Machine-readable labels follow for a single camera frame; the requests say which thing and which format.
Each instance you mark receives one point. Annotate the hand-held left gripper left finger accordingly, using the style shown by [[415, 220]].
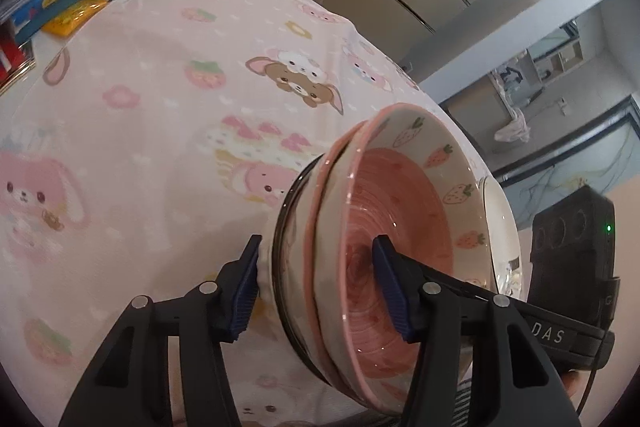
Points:
[[245, 292]]

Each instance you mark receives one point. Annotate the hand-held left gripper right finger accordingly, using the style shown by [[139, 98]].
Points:
[[390, 292]]

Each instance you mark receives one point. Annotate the clear glass bowl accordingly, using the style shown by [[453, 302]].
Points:
[[287, 257]]

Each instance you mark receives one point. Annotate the white cat print plate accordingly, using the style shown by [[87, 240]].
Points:
[[502, 227]]

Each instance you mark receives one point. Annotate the shallow pink carrot print bowl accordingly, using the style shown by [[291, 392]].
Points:
[[320, 257]]

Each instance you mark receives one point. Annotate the deep pink carrot print bowl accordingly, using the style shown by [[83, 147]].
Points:
[[415, 197]]

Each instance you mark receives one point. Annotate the person's right hand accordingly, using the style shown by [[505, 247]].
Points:
[[575, 387]]

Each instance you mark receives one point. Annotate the white towel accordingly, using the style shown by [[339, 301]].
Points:
[[512, 129]]

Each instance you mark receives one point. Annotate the grey striped cloth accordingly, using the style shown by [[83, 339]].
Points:
[[465, 407]]

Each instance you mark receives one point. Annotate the black faucet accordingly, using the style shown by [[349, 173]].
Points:
[[511, 76]]

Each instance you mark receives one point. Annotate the bathroom mirror cabinet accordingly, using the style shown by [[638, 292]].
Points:
[[560, 57]]

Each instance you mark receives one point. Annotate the yellow packet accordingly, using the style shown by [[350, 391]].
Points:
[[75, 17]]

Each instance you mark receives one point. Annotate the black door frame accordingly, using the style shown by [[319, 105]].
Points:
[[575, 137]]

